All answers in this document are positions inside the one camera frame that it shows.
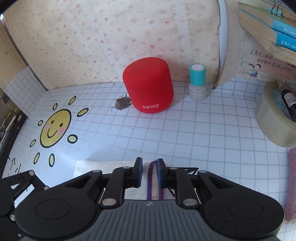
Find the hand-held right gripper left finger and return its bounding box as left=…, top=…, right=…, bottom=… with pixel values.
left=66, top=157, right=144, bottom=207

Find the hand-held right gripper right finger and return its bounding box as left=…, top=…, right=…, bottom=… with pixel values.
left=157, top=158, right=232, bottom=207

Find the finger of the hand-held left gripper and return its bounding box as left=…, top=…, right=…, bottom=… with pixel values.
left=0, top=170, right=50, bottom=201

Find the white towel purple edging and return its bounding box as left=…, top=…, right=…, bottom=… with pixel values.
left=75, top=159, right=176, bottom=201

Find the black tray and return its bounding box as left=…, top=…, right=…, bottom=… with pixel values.
left=0, top=111, right=28, bottom=179

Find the yellow sun sticker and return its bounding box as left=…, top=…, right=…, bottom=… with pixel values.
left=30, top=96, right=89, bottom=167

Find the red fabric speaker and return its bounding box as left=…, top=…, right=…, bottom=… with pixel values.
left=122, top=58, right=174, bottom=114

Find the teal grey stamp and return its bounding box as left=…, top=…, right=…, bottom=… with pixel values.
left=188, top=64, right=208, bottom=101

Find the clear packing tape roll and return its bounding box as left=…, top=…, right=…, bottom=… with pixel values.
left=255, top=81, right=296, bottom=148

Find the pink cloth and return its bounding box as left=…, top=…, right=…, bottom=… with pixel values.
left=284, top=147, right=296, bottom=224

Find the small dark bottle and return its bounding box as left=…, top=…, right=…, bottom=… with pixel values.
left=276, top=80, right=296, bottom=122

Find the cartoon certificate paper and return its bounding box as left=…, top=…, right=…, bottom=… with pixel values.
left=239, top=45, right=296, bottom=79

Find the wooden shelf unit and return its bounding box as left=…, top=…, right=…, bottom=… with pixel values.
left=215, top=0, right=296, bottom=91

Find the white pipe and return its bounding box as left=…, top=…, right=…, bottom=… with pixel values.
left=218, top=0, right=228, bottom=72

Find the stack of books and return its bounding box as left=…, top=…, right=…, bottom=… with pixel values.
left=239, top=14, right=296, bottom=64

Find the green cover book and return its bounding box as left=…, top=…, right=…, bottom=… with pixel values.
left=238, top=2, right=296, bottom=39

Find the binder clip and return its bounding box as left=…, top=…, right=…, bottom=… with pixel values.
left=268, top=0, right=283, bottom=17

